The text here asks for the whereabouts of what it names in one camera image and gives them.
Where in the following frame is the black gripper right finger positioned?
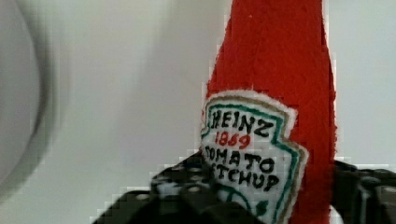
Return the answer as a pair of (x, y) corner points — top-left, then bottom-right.
(331, 161), (396, 224)

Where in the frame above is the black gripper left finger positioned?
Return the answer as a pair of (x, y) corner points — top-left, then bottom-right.
(92, 152), (263, 224)

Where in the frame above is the red felt ketchup bottle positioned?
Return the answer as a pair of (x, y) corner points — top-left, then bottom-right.
(200, 0), (336, 224)

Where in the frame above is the grey round plate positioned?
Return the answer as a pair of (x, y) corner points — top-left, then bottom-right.
(0, 0), (56, 202)

